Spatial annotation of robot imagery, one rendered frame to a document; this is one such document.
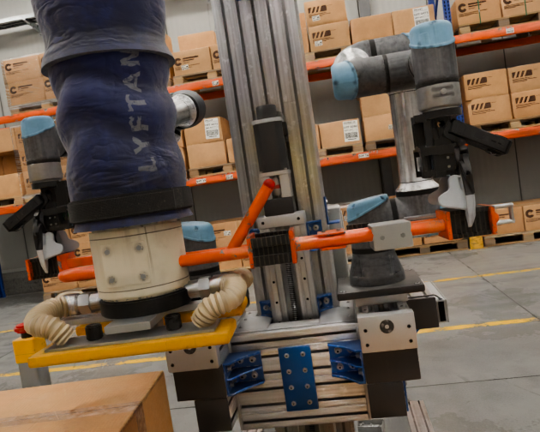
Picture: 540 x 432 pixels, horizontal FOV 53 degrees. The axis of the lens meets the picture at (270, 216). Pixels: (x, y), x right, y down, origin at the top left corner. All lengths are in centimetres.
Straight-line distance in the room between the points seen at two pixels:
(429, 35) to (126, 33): 52
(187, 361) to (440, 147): 83
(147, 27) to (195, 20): 907
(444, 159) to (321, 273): 78
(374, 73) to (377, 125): 705
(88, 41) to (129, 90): 10
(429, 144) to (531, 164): 890
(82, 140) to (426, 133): 59
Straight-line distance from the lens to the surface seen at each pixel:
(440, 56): 102
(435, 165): 100
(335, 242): 98
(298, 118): 167
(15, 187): 959
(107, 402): 123
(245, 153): 168
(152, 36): 102
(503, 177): 976
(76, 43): 99
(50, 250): 136
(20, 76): 957
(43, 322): 102
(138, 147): 96
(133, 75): 98
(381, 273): 147
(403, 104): 148
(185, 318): 110
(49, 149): 137
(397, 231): 99
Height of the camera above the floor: 135
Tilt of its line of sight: 3 degrees down
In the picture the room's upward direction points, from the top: 8 degrees counter-clockwise
